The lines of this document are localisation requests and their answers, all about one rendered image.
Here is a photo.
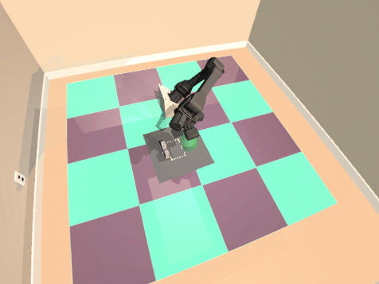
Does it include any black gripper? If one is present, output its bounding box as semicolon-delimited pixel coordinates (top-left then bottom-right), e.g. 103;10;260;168
174;108;199;141

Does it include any green glass bottle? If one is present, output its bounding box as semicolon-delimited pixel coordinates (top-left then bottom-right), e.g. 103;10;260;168
180;134;197;151

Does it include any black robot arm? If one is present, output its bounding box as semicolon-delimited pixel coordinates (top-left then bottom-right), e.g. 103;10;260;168
167;57;225;131

